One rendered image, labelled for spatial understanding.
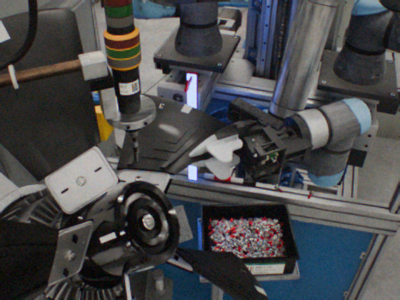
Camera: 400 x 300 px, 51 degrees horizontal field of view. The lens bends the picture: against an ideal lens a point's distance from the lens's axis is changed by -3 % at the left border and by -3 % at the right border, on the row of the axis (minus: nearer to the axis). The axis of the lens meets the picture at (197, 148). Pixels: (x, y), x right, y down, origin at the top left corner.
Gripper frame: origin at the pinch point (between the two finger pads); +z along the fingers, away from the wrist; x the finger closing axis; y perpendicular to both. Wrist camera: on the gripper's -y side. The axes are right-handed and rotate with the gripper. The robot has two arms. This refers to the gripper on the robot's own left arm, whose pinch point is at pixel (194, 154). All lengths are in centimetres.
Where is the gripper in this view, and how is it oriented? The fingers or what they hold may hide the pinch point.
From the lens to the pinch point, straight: 75.5
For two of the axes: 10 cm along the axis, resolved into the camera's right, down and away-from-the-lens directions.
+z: -9.2, 2.6, -3.0
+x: -0.4, 6.9, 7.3
